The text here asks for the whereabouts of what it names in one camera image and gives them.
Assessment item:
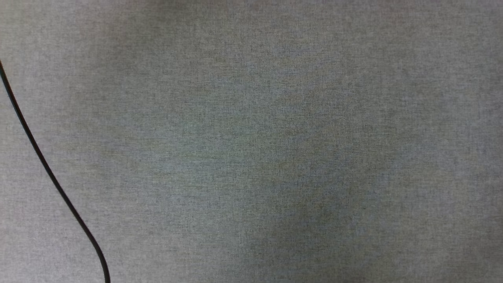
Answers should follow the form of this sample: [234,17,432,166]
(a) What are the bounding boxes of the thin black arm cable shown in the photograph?
[0,59,112,283]

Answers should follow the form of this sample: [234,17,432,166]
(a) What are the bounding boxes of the grey fabric sofa seat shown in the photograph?
[0,0,503,283]

